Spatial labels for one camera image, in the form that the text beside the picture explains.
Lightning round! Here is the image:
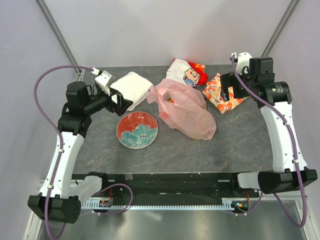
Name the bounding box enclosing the orange floral folded cloth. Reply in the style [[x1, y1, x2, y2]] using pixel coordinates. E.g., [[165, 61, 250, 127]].
[[202, 73, 248, 114]]

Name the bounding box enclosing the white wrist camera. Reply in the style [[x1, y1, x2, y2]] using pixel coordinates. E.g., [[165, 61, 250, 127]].
[[91, 67, 113, 95], [231, 52, 252, 75]]

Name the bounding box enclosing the cartoon print folded cloth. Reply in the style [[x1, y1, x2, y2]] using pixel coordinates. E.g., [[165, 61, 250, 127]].
[[166, 58, 209, 87]]

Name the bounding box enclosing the white folded towel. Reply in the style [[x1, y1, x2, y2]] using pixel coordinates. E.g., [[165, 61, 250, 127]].
[[110, 71, 153, 112]]

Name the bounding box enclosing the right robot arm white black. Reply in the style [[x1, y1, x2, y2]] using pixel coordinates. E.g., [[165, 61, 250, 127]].
[[220, 52, 318, 197]]

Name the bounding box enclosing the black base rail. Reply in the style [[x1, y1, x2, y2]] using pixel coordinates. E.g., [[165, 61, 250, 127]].
[[71, 172, 259, 199]]

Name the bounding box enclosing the grey cable duct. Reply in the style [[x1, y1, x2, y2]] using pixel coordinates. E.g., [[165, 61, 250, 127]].
[[81, 198, 246, 212]]

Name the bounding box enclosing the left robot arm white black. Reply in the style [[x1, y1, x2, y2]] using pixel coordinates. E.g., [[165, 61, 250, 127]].
[[27, 81, 133, 224]]

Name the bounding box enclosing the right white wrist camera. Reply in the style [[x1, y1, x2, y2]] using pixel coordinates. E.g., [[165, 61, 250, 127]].
[[231, 52, 252, 75]]

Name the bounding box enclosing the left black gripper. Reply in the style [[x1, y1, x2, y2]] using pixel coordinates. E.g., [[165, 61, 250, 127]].
[[83, 86, 133, 116]]

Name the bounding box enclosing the pink plastic bag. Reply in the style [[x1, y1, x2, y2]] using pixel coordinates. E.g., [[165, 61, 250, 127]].
[[146, 78, 217, 140]]

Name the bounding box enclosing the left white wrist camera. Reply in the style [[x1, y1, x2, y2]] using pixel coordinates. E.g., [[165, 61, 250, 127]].
[[91, 67, 113, 95]]

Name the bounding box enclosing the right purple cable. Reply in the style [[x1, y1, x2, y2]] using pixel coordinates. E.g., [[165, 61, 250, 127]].
[[230, 55, 309, 228]]

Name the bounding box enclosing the red teal floral plate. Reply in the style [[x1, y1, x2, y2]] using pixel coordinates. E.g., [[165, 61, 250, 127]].
[[116, 111, 159, 150]]

